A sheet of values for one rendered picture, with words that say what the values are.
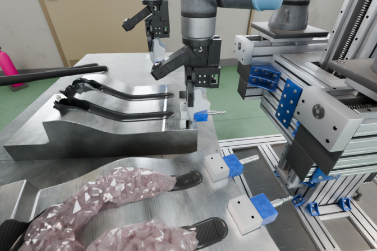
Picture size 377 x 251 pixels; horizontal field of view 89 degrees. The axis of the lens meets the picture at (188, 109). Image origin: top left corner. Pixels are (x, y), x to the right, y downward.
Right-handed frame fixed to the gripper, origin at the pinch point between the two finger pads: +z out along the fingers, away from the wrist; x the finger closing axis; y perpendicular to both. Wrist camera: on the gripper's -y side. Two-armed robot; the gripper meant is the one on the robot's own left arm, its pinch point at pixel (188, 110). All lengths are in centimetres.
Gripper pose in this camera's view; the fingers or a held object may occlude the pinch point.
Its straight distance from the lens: 54.2
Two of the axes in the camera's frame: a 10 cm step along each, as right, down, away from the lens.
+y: 10.0, -0.3, 0.5
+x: -0.6, -5.7, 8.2
